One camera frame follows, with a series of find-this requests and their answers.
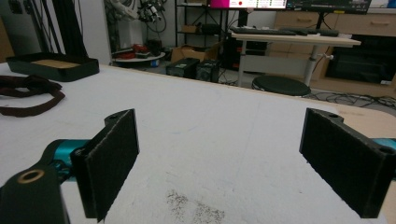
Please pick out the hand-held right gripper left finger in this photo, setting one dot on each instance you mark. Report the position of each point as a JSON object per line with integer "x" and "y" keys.
{"x": 107, "y": 161}

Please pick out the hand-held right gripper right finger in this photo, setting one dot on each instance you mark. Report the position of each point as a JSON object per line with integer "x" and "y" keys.
{"x": 345, "y": 165}

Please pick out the round black stool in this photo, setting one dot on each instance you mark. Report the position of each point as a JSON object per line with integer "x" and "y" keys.
{"x": 281, "y": 85}

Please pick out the round white platform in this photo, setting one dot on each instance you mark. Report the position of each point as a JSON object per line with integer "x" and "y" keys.
{"x": 138, "y": 58}

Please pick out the dark green tray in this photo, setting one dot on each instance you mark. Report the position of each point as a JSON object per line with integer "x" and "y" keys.
{"x": 53, "y": 66}

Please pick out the wooden drawer cabinet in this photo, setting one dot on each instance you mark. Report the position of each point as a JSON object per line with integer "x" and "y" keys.
{"x": 358, "y": 46}

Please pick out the black battery box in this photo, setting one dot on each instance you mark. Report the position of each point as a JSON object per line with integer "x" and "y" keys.
{"x": 208, "y": 70}
{"x": 182, "y": 67}

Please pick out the light wooden desk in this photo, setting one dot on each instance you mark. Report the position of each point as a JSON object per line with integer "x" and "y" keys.
{"x": 295, "y": 39}

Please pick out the black keyboard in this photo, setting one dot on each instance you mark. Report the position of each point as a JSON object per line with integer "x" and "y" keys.
{"x": 263, "y": 30}
{"x": 311, "y": 31}

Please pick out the cardboard box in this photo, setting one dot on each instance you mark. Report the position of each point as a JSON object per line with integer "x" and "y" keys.
{"x": 194, "y": 53}

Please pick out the black tripod stand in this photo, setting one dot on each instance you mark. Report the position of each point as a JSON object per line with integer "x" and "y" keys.
{"x": 67, "y": 28}

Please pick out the computer monitor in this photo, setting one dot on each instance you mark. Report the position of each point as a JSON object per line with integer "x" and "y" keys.
{"x": 248, "y": 3}
{"x": 328, "y": 5}

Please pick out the black computer tower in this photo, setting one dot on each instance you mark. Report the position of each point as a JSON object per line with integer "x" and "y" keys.
{"x": 232, "y": 51}

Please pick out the black metal shelf rack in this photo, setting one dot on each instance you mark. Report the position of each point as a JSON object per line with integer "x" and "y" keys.
{"x": 199, "y": 23}

